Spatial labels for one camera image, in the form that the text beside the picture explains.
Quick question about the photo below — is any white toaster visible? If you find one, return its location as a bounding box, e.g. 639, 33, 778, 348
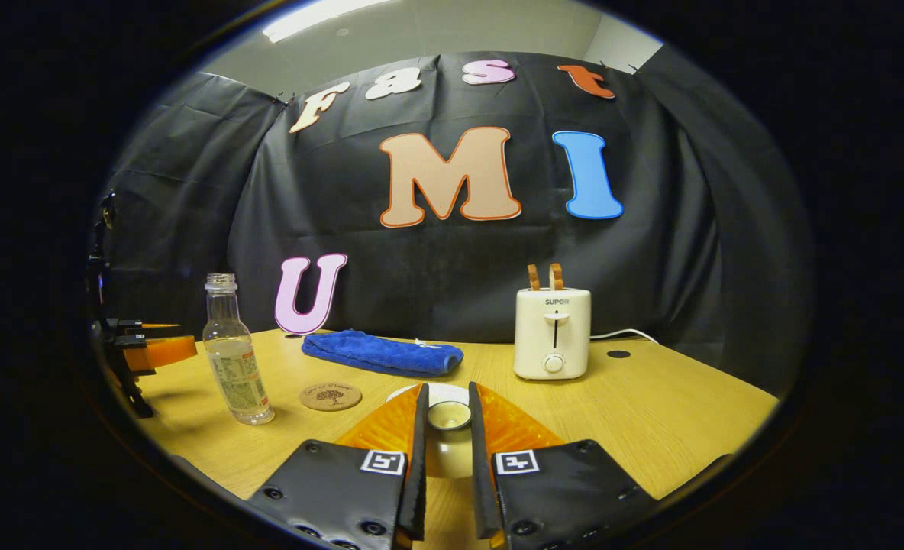
513, 287, 592, 381

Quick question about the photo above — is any cream teacup lid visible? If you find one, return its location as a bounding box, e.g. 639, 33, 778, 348
424, 400, 476, 480

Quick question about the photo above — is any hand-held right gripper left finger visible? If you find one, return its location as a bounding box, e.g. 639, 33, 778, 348
247, 383, 430, 550

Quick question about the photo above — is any round cork coaster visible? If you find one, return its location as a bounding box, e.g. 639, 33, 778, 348
300, 381, 363, 413

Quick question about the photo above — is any white toaster power cable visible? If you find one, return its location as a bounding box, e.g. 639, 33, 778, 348
590, 328, 660, 346

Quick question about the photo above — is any blue folded towel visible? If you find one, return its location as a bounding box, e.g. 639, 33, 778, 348
302, 329, 465, 378

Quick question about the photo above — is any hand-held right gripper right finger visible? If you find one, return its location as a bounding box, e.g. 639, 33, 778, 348
467, 382, 659, 550

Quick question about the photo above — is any clear water bottle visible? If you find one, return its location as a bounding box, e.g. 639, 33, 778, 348
202, 273, 276, 426

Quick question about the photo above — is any black backdrop cloth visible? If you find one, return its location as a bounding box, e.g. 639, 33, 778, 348
89, 50, 815, 398

